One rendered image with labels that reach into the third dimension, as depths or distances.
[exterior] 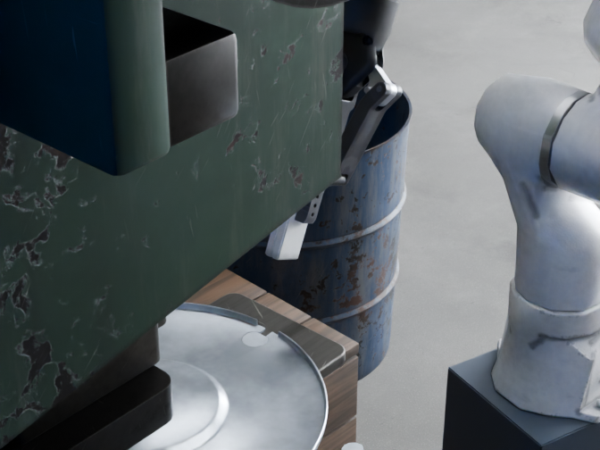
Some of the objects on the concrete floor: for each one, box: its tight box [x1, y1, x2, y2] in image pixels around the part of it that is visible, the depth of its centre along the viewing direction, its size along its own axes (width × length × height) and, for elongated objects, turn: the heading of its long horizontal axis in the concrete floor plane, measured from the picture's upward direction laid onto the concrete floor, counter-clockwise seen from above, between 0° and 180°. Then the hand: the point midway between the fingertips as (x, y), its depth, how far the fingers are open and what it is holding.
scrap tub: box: [227, 79, 413, 380], centre depth 235 cm, size 42×42×48 cm
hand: (292, 218), depth 110 cm, fingers closed
